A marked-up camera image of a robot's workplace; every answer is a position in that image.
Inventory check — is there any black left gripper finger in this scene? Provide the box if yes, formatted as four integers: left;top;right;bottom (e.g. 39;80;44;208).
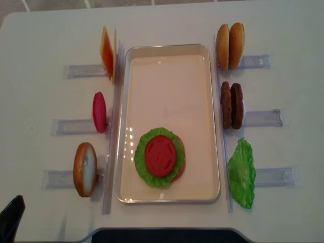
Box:
0;195;25;242

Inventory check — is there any brown meat patty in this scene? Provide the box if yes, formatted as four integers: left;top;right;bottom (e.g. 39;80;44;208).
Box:
230;83;244;130
220;82;232;129

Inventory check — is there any lettuce leaf on tray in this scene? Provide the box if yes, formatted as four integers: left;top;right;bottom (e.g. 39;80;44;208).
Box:
134;128;183;188

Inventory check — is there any upright red tomato slice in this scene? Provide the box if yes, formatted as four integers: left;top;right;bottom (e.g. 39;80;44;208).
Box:
92;92;107;133

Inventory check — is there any tomato slice on tray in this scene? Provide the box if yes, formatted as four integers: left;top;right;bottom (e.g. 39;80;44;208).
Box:
144;135;177;178

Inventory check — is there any orange cheese slice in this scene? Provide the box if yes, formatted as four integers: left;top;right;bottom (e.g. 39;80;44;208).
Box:
100;26;113;80

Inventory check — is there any upright green lettuce leaf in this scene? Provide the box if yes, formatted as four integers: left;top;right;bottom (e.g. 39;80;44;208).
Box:
228;138;256;209

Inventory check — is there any upright top bun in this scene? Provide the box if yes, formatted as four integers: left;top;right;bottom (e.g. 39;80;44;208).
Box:
73;142;97;197

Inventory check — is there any dark base at table edge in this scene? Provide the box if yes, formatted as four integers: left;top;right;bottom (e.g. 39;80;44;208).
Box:
92;229;248;242

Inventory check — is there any bottom bun on tray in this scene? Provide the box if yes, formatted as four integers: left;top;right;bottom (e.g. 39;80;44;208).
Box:
171;137;186;182

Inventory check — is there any white metal tray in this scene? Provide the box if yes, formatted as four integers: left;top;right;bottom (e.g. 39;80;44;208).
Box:
114;44;220;204

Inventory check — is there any left upright bun slice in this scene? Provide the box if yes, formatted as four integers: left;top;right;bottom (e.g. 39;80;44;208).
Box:
216;24;229;70

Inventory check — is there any upright bun slice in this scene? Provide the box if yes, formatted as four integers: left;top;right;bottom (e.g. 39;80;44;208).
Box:
229;22;245;69
216;24;229;70

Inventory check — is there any right upright bun slice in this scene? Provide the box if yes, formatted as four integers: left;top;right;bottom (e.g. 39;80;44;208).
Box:
229;22;245;69

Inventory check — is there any clear top bun rail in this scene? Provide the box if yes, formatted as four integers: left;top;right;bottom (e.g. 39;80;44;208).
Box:
43;168;105;190

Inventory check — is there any clear tomato holder rail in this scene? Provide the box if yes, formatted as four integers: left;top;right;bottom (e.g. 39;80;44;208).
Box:
50;119;99;136

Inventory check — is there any clear cheese holder rail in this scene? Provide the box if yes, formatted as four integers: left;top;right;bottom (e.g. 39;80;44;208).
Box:
65;64;107;79

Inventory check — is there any clear patty holder rail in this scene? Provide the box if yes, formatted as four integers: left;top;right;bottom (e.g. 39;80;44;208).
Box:
242;109;289;128

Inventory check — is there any clear lettuce holder rail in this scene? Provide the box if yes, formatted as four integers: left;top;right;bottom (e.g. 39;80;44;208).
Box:
255;166;301;188

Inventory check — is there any clear bun slices rail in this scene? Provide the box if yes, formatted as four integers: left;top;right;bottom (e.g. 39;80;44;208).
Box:
238;54;274;69

